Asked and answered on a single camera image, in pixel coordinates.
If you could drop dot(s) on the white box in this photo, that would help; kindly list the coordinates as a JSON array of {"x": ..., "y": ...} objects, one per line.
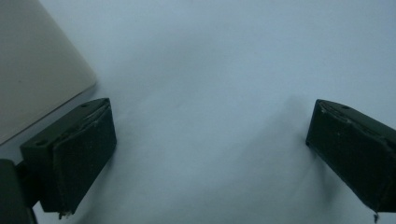
[{"x": 34, "y": 62}]

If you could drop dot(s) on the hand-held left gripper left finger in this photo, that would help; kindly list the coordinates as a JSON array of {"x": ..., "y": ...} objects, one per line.
[{"x": 77, "y": 155}]

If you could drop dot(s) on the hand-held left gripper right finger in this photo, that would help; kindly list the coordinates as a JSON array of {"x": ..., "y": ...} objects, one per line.
[{"x": 355, "y": 149}]

